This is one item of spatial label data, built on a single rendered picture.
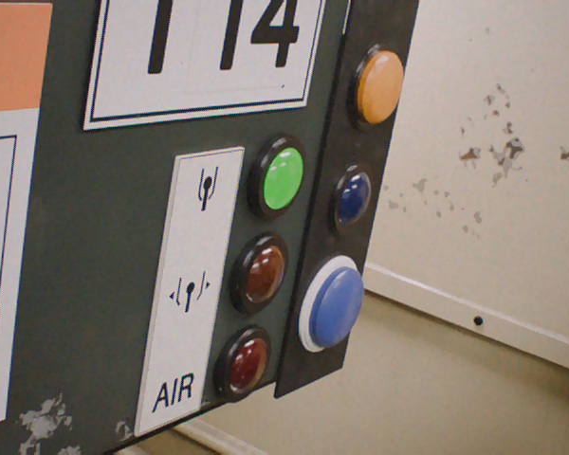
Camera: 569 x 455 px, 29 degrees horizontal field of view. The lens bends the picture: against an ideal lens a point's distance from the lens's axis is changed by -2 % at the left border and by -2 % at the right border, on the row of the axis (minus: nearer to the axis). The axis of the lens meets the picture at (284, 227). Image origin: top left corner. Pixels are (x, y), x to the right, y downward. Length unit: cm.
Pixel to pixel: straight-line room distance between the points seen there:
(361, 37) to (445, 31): 79
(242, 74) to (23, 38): 9
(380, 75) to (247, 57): 7
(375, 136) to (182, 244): 10
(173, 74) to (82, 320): 7
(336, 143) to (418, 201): 81
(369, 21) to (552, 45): 75
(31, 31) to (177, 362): 13
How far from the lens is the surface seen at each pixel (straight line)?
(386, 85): 38
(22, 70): 26
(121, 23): 28
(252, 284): 35
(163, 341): 33
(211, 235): 33
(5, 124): 26
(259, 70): 33
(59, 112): 27
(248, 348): 36
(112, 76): 28
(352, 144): 38
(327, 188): 38
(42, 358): 29
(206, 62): 31
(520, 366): 117
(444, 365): 121
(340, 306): 40
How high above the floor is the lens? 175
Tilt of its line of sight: 17 degrees down
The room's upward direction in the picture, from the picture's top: 11 degrees clockwise
